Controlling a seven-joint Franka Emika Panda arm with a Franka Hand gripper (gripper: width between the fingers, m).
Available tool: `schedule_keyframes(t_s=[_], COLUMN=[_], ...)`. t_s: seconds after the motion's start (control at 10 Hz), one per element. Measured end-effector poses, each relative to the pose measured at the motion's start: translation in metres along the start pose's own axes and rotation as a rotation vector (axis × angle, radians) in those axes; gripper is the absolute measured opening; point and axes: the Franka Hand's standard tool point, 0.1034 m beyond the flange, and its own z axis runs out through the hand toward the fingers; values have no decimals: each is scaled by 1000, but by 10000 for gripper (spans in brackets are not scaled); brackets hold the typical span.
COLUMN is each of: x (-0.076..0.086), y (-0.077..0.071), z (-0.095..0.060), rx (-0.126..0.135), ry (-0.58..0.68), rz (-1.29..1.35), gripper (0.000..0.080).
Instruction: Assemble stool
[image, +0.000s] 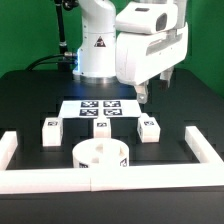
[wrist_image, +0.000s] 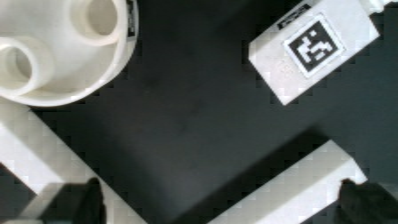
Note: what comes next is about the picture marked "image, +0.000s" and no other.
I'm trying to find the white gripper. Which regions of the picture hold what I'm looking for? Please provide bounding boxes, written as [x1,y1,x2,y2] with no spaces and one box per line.
[115,24,188,103]

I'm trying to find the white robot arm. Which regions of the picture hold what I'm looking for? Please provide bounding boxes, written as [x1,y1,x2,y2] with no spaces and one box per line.
[73,0,188,104]

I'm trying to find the white marker sheet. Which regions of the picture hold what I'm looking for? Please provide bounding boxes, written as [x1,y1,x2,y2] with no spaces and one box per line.
[59,99,141,118]

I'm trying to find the white U-shaped fence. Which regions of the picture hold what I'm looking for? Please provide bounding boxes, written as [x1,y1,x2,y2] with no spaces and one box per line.
[0,131,224,194]

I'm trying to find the black cable bundle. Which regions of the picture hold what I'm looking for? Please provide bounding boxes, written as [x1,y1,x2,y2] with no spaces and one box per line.
[25,51,79,72]

